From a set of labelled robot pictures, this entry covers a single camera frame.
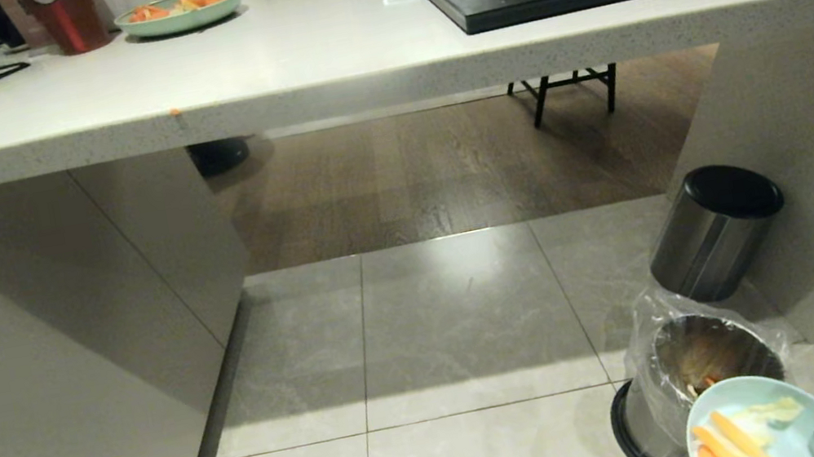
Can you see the grey island cabinet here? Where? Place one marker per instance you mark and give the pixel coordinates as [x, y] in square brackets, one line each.
[46, 347]

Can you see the closed steel waste bin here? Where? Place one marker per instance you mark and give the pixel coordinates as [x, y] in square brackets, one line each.
[697, 254]

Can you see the orange food crumb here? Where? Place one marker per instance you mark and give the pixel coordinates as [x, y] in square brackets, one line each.
[176, 112]

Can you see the black round object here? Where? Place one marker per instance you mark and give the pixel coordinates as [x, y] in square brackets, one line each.
[220, 156]

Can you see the black chair legs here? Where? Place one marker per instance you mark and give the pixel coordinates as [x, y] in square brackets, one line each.
[602, 82]

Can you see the orange carrot pieces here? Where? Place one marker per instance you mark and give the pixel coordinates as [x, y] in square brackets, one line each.
[187, 4]

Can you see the pale vegetable scrap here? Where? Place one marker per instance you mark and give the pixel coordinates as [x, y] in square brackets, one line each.
[777, 412]

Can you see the green plate with carrots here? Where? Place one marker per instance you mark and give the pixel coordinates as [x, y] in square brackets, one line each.
[174, 22]

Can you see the black bin lid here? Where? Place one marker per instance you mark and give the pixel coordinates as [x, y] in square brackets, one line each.
[731, 191]

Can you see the red cylindrical container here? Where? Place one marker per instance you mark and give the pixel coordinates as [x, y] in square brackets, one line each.
[70, 20]

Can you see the open steel trash bin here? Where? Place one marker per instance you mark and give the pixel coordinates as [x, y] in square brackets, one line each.
[713, 351]

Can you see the pale green plate with scraps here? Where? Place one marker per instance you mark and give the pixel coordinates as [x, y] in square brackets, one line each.
[808, 428]

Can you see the orange carrot stick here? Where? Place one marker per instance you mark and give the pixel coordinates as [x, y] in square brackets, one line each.
[739, 433]
[709, 444]

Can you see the clear plastic bin liner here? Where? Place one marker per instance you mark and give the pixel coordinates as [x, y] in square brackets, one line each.
[647, 354]

